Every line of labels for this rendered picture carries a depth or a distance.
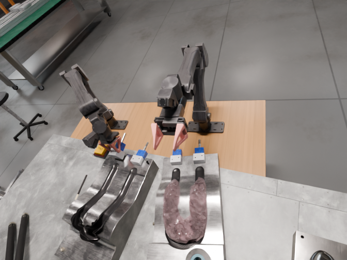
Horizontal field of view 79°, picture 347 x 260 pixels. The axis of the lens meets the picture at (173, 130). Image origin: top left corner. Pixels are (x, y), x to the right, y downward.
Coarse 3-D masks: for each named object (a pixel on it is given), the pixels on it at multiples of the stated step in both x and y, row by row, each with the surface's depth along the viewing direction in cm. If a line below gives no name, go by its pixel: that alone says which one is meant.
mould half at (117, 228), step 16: (112, 160) 106; (128, 160) 103; (144, 160) 100; (96, 176) 103; (144, 176) 95; (96, 192) 97; (112, 192) 95; (128, 192) 93; (144, 192) 96; (96, 208) 88; (128, 208) 87; (112, 224) 81; (128, 224) 88; (64, 240) 90; (80, 240) 88; (112, 240) 79; (64, 256) 86; (80, 256) 84; (96, 256) 82; (112, 256) 81
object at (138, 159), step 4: (144, 148) 104; (140, 152) 102; (144, 152) 102; (132, 156) 100; (136, 156) 100; (140, 156) 99; (144, 156) 101; (132, 160) 99; (136, 160) 98; (140, 160) 98; (136, 164) 100; (140, 164) 99
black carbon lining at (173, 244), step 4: (176, 168) 97; (196, 168) 94; (200, 168) 94; (172, 172) 96; (176, 172) 96; (196, 172) 93; (200, 172) 93; (172, 176) 95; (176, 176) 95; (196, 176) 92; (200, 176) 92; (204, 232) 75; (168, 236) 79; (168, 240) 77; (172, 240) 77; (200, 240) 75; (168, 244) 73; (172, 244) 77; (176, 244) 76; (180, 244) 76; (184, 244) 76; (188, 244) 75; (192, 244) 75; (196, 244) 71; (176, 248) 71; (180, 248) 75; (184, 248) 75; (188, 248) 70
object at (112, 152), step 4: (124, 136) 107; (116, 144) 105; (120, 144) 103; (124, 144) 105; (112, 148) 103; (120, 148) 103; (112, 152) 102; (116, 152) 100; (120, 152) 102; (112, 156) 104; (116, 156) 101; (120, 156) 102
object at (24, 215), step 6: (24, 216) 107; (24, 222) 104; (24, 228) 101; (24, 234) 98; (18, 240) 95; (24, 240) 96; (18, 246) 93; (24, 246) 94; (18, 252) 90; (18, 258) 88
